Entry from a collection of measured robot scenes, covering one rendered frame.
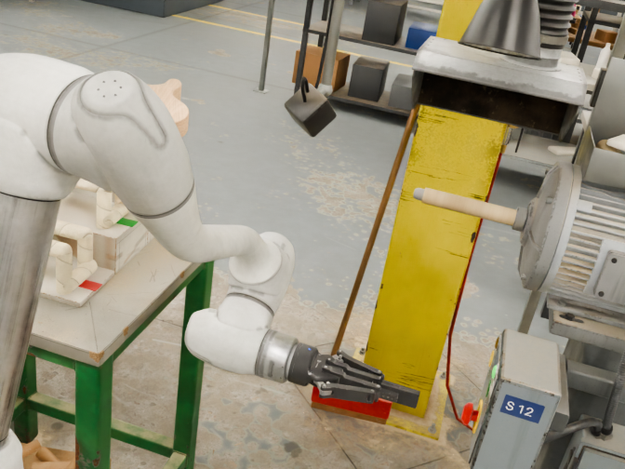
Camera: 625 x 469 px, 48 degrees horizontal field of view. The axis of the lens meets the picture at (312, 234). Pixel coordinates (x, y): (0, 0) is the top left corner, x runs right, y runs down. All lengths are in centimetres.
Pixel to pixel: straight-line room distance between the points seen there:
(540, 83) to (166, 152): 70
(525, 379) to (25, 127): 82
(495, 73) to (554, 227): 29
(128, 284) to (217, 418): 115
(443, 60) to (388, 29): 484
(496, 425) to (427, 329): 138
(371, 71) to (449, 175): 405
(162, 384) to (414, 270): 105
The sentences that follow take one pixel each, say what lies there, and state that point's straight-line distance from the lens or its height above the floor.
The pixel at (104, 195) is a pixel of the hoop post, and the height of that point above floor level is 110.
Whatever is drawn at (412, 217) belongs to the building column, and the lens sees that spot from 238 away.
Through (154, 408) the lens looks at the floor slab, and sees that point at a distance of 267.
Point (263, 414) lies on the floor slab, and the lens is 268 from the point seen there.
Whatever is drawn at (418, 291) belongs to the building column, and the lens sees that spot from 250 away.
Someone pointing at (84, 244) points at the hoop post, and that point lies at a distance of 155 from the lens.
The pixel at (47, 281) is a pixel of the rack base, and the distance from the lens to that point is 158.
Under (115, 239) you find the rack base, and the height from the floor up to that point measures 102.
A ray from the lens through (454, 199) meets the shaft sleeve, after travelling 139.
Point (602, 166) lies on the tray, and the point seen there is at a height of 141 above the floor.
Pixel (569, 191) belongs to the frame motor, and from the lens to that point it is 132.
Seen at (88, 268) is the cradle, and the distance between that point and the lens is 156.
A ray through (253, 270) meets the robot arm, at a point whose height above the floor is 111.
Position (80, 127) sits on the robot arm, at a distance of 86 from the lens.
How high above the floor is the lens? 176
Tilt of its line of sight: 26 degrees down
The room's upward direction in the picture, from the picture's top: 10 degrees clockwise
